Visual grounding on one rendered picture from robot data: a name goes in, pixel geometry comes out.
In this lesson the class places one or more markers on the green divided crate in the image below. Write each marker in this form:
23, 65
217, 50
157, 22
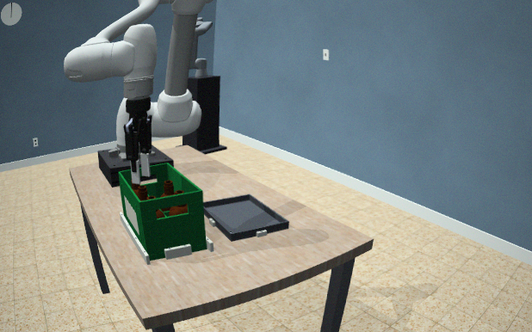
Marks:
157, 234

